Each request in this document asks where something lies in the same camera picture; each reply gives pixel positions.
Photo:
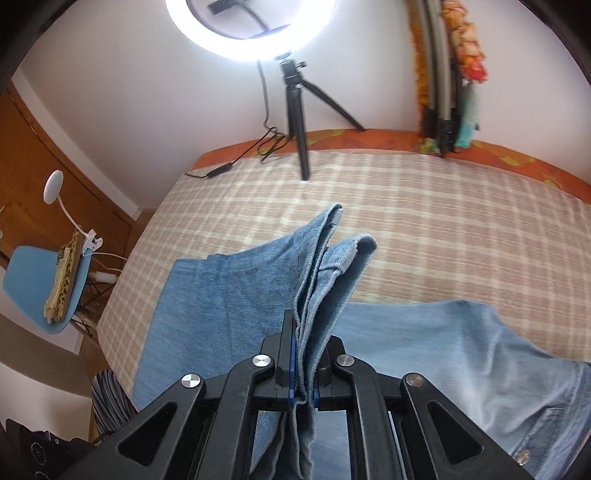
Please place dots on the beige plaid bed blanket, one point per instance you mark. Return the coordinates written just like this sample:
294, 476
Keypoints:
438, 230

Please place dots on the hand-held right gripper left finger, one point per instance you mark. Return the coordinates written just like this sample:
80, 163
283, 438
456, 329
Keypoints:
291, 369

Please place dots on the folded silver tripod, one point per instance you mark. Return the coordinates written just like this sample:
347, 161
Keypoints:
438, 69

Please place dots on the white power strip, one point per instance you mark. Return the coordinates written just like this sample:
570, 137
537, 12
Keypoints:
105, 277

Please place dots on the orange bed sheet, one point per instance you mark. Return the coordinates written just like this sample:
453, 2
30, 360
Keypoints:
388, 138

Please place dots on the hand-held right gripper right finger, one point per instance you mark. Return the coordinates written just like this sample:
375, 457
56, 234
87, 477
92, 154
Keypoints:
325, 378

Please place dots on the blue denim pants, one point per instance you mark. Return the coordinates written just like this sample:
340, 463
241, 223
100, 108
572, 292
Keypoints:
221, 300

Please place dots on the brown wooden wardrobe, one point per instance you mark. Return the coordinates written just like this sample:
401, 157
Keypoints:
27, 161

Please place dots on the person's grey striped trousers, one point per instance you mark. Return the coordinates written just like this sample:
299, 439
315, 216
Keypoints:
108, 401

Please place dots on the white clip lamp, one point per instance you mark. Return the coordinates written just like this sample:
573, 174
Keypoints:
53, 187

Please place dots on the leopard print cloth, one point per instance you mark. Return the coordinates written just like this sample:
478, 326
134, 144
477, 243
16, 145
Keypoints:
64, 277

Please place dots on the light blue chair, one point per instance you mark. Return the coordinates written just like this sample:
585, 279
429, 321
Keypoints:
32, 277

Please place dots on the black gooseneck phone holder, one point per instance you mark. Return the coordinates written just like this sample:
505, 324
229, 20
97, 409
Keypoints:
221, 7

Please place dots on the orange patterned cloth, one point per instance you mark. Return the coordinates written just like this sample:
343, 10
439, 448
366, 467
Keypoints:
466, 41

